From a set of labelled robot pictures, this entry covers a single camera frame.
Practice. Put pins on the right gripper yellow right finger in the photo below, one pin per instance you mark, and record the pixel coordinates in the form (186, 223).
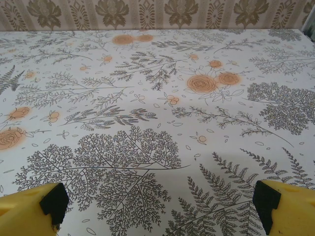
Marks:
(295, 214)

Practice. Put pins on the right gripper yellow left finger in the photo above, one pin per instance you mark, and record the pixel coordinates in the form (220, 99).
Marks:
(19, 214)

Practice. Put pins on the aluminium corner post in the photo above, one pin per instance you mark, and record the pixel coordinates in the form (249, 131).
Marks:
(310, 27)

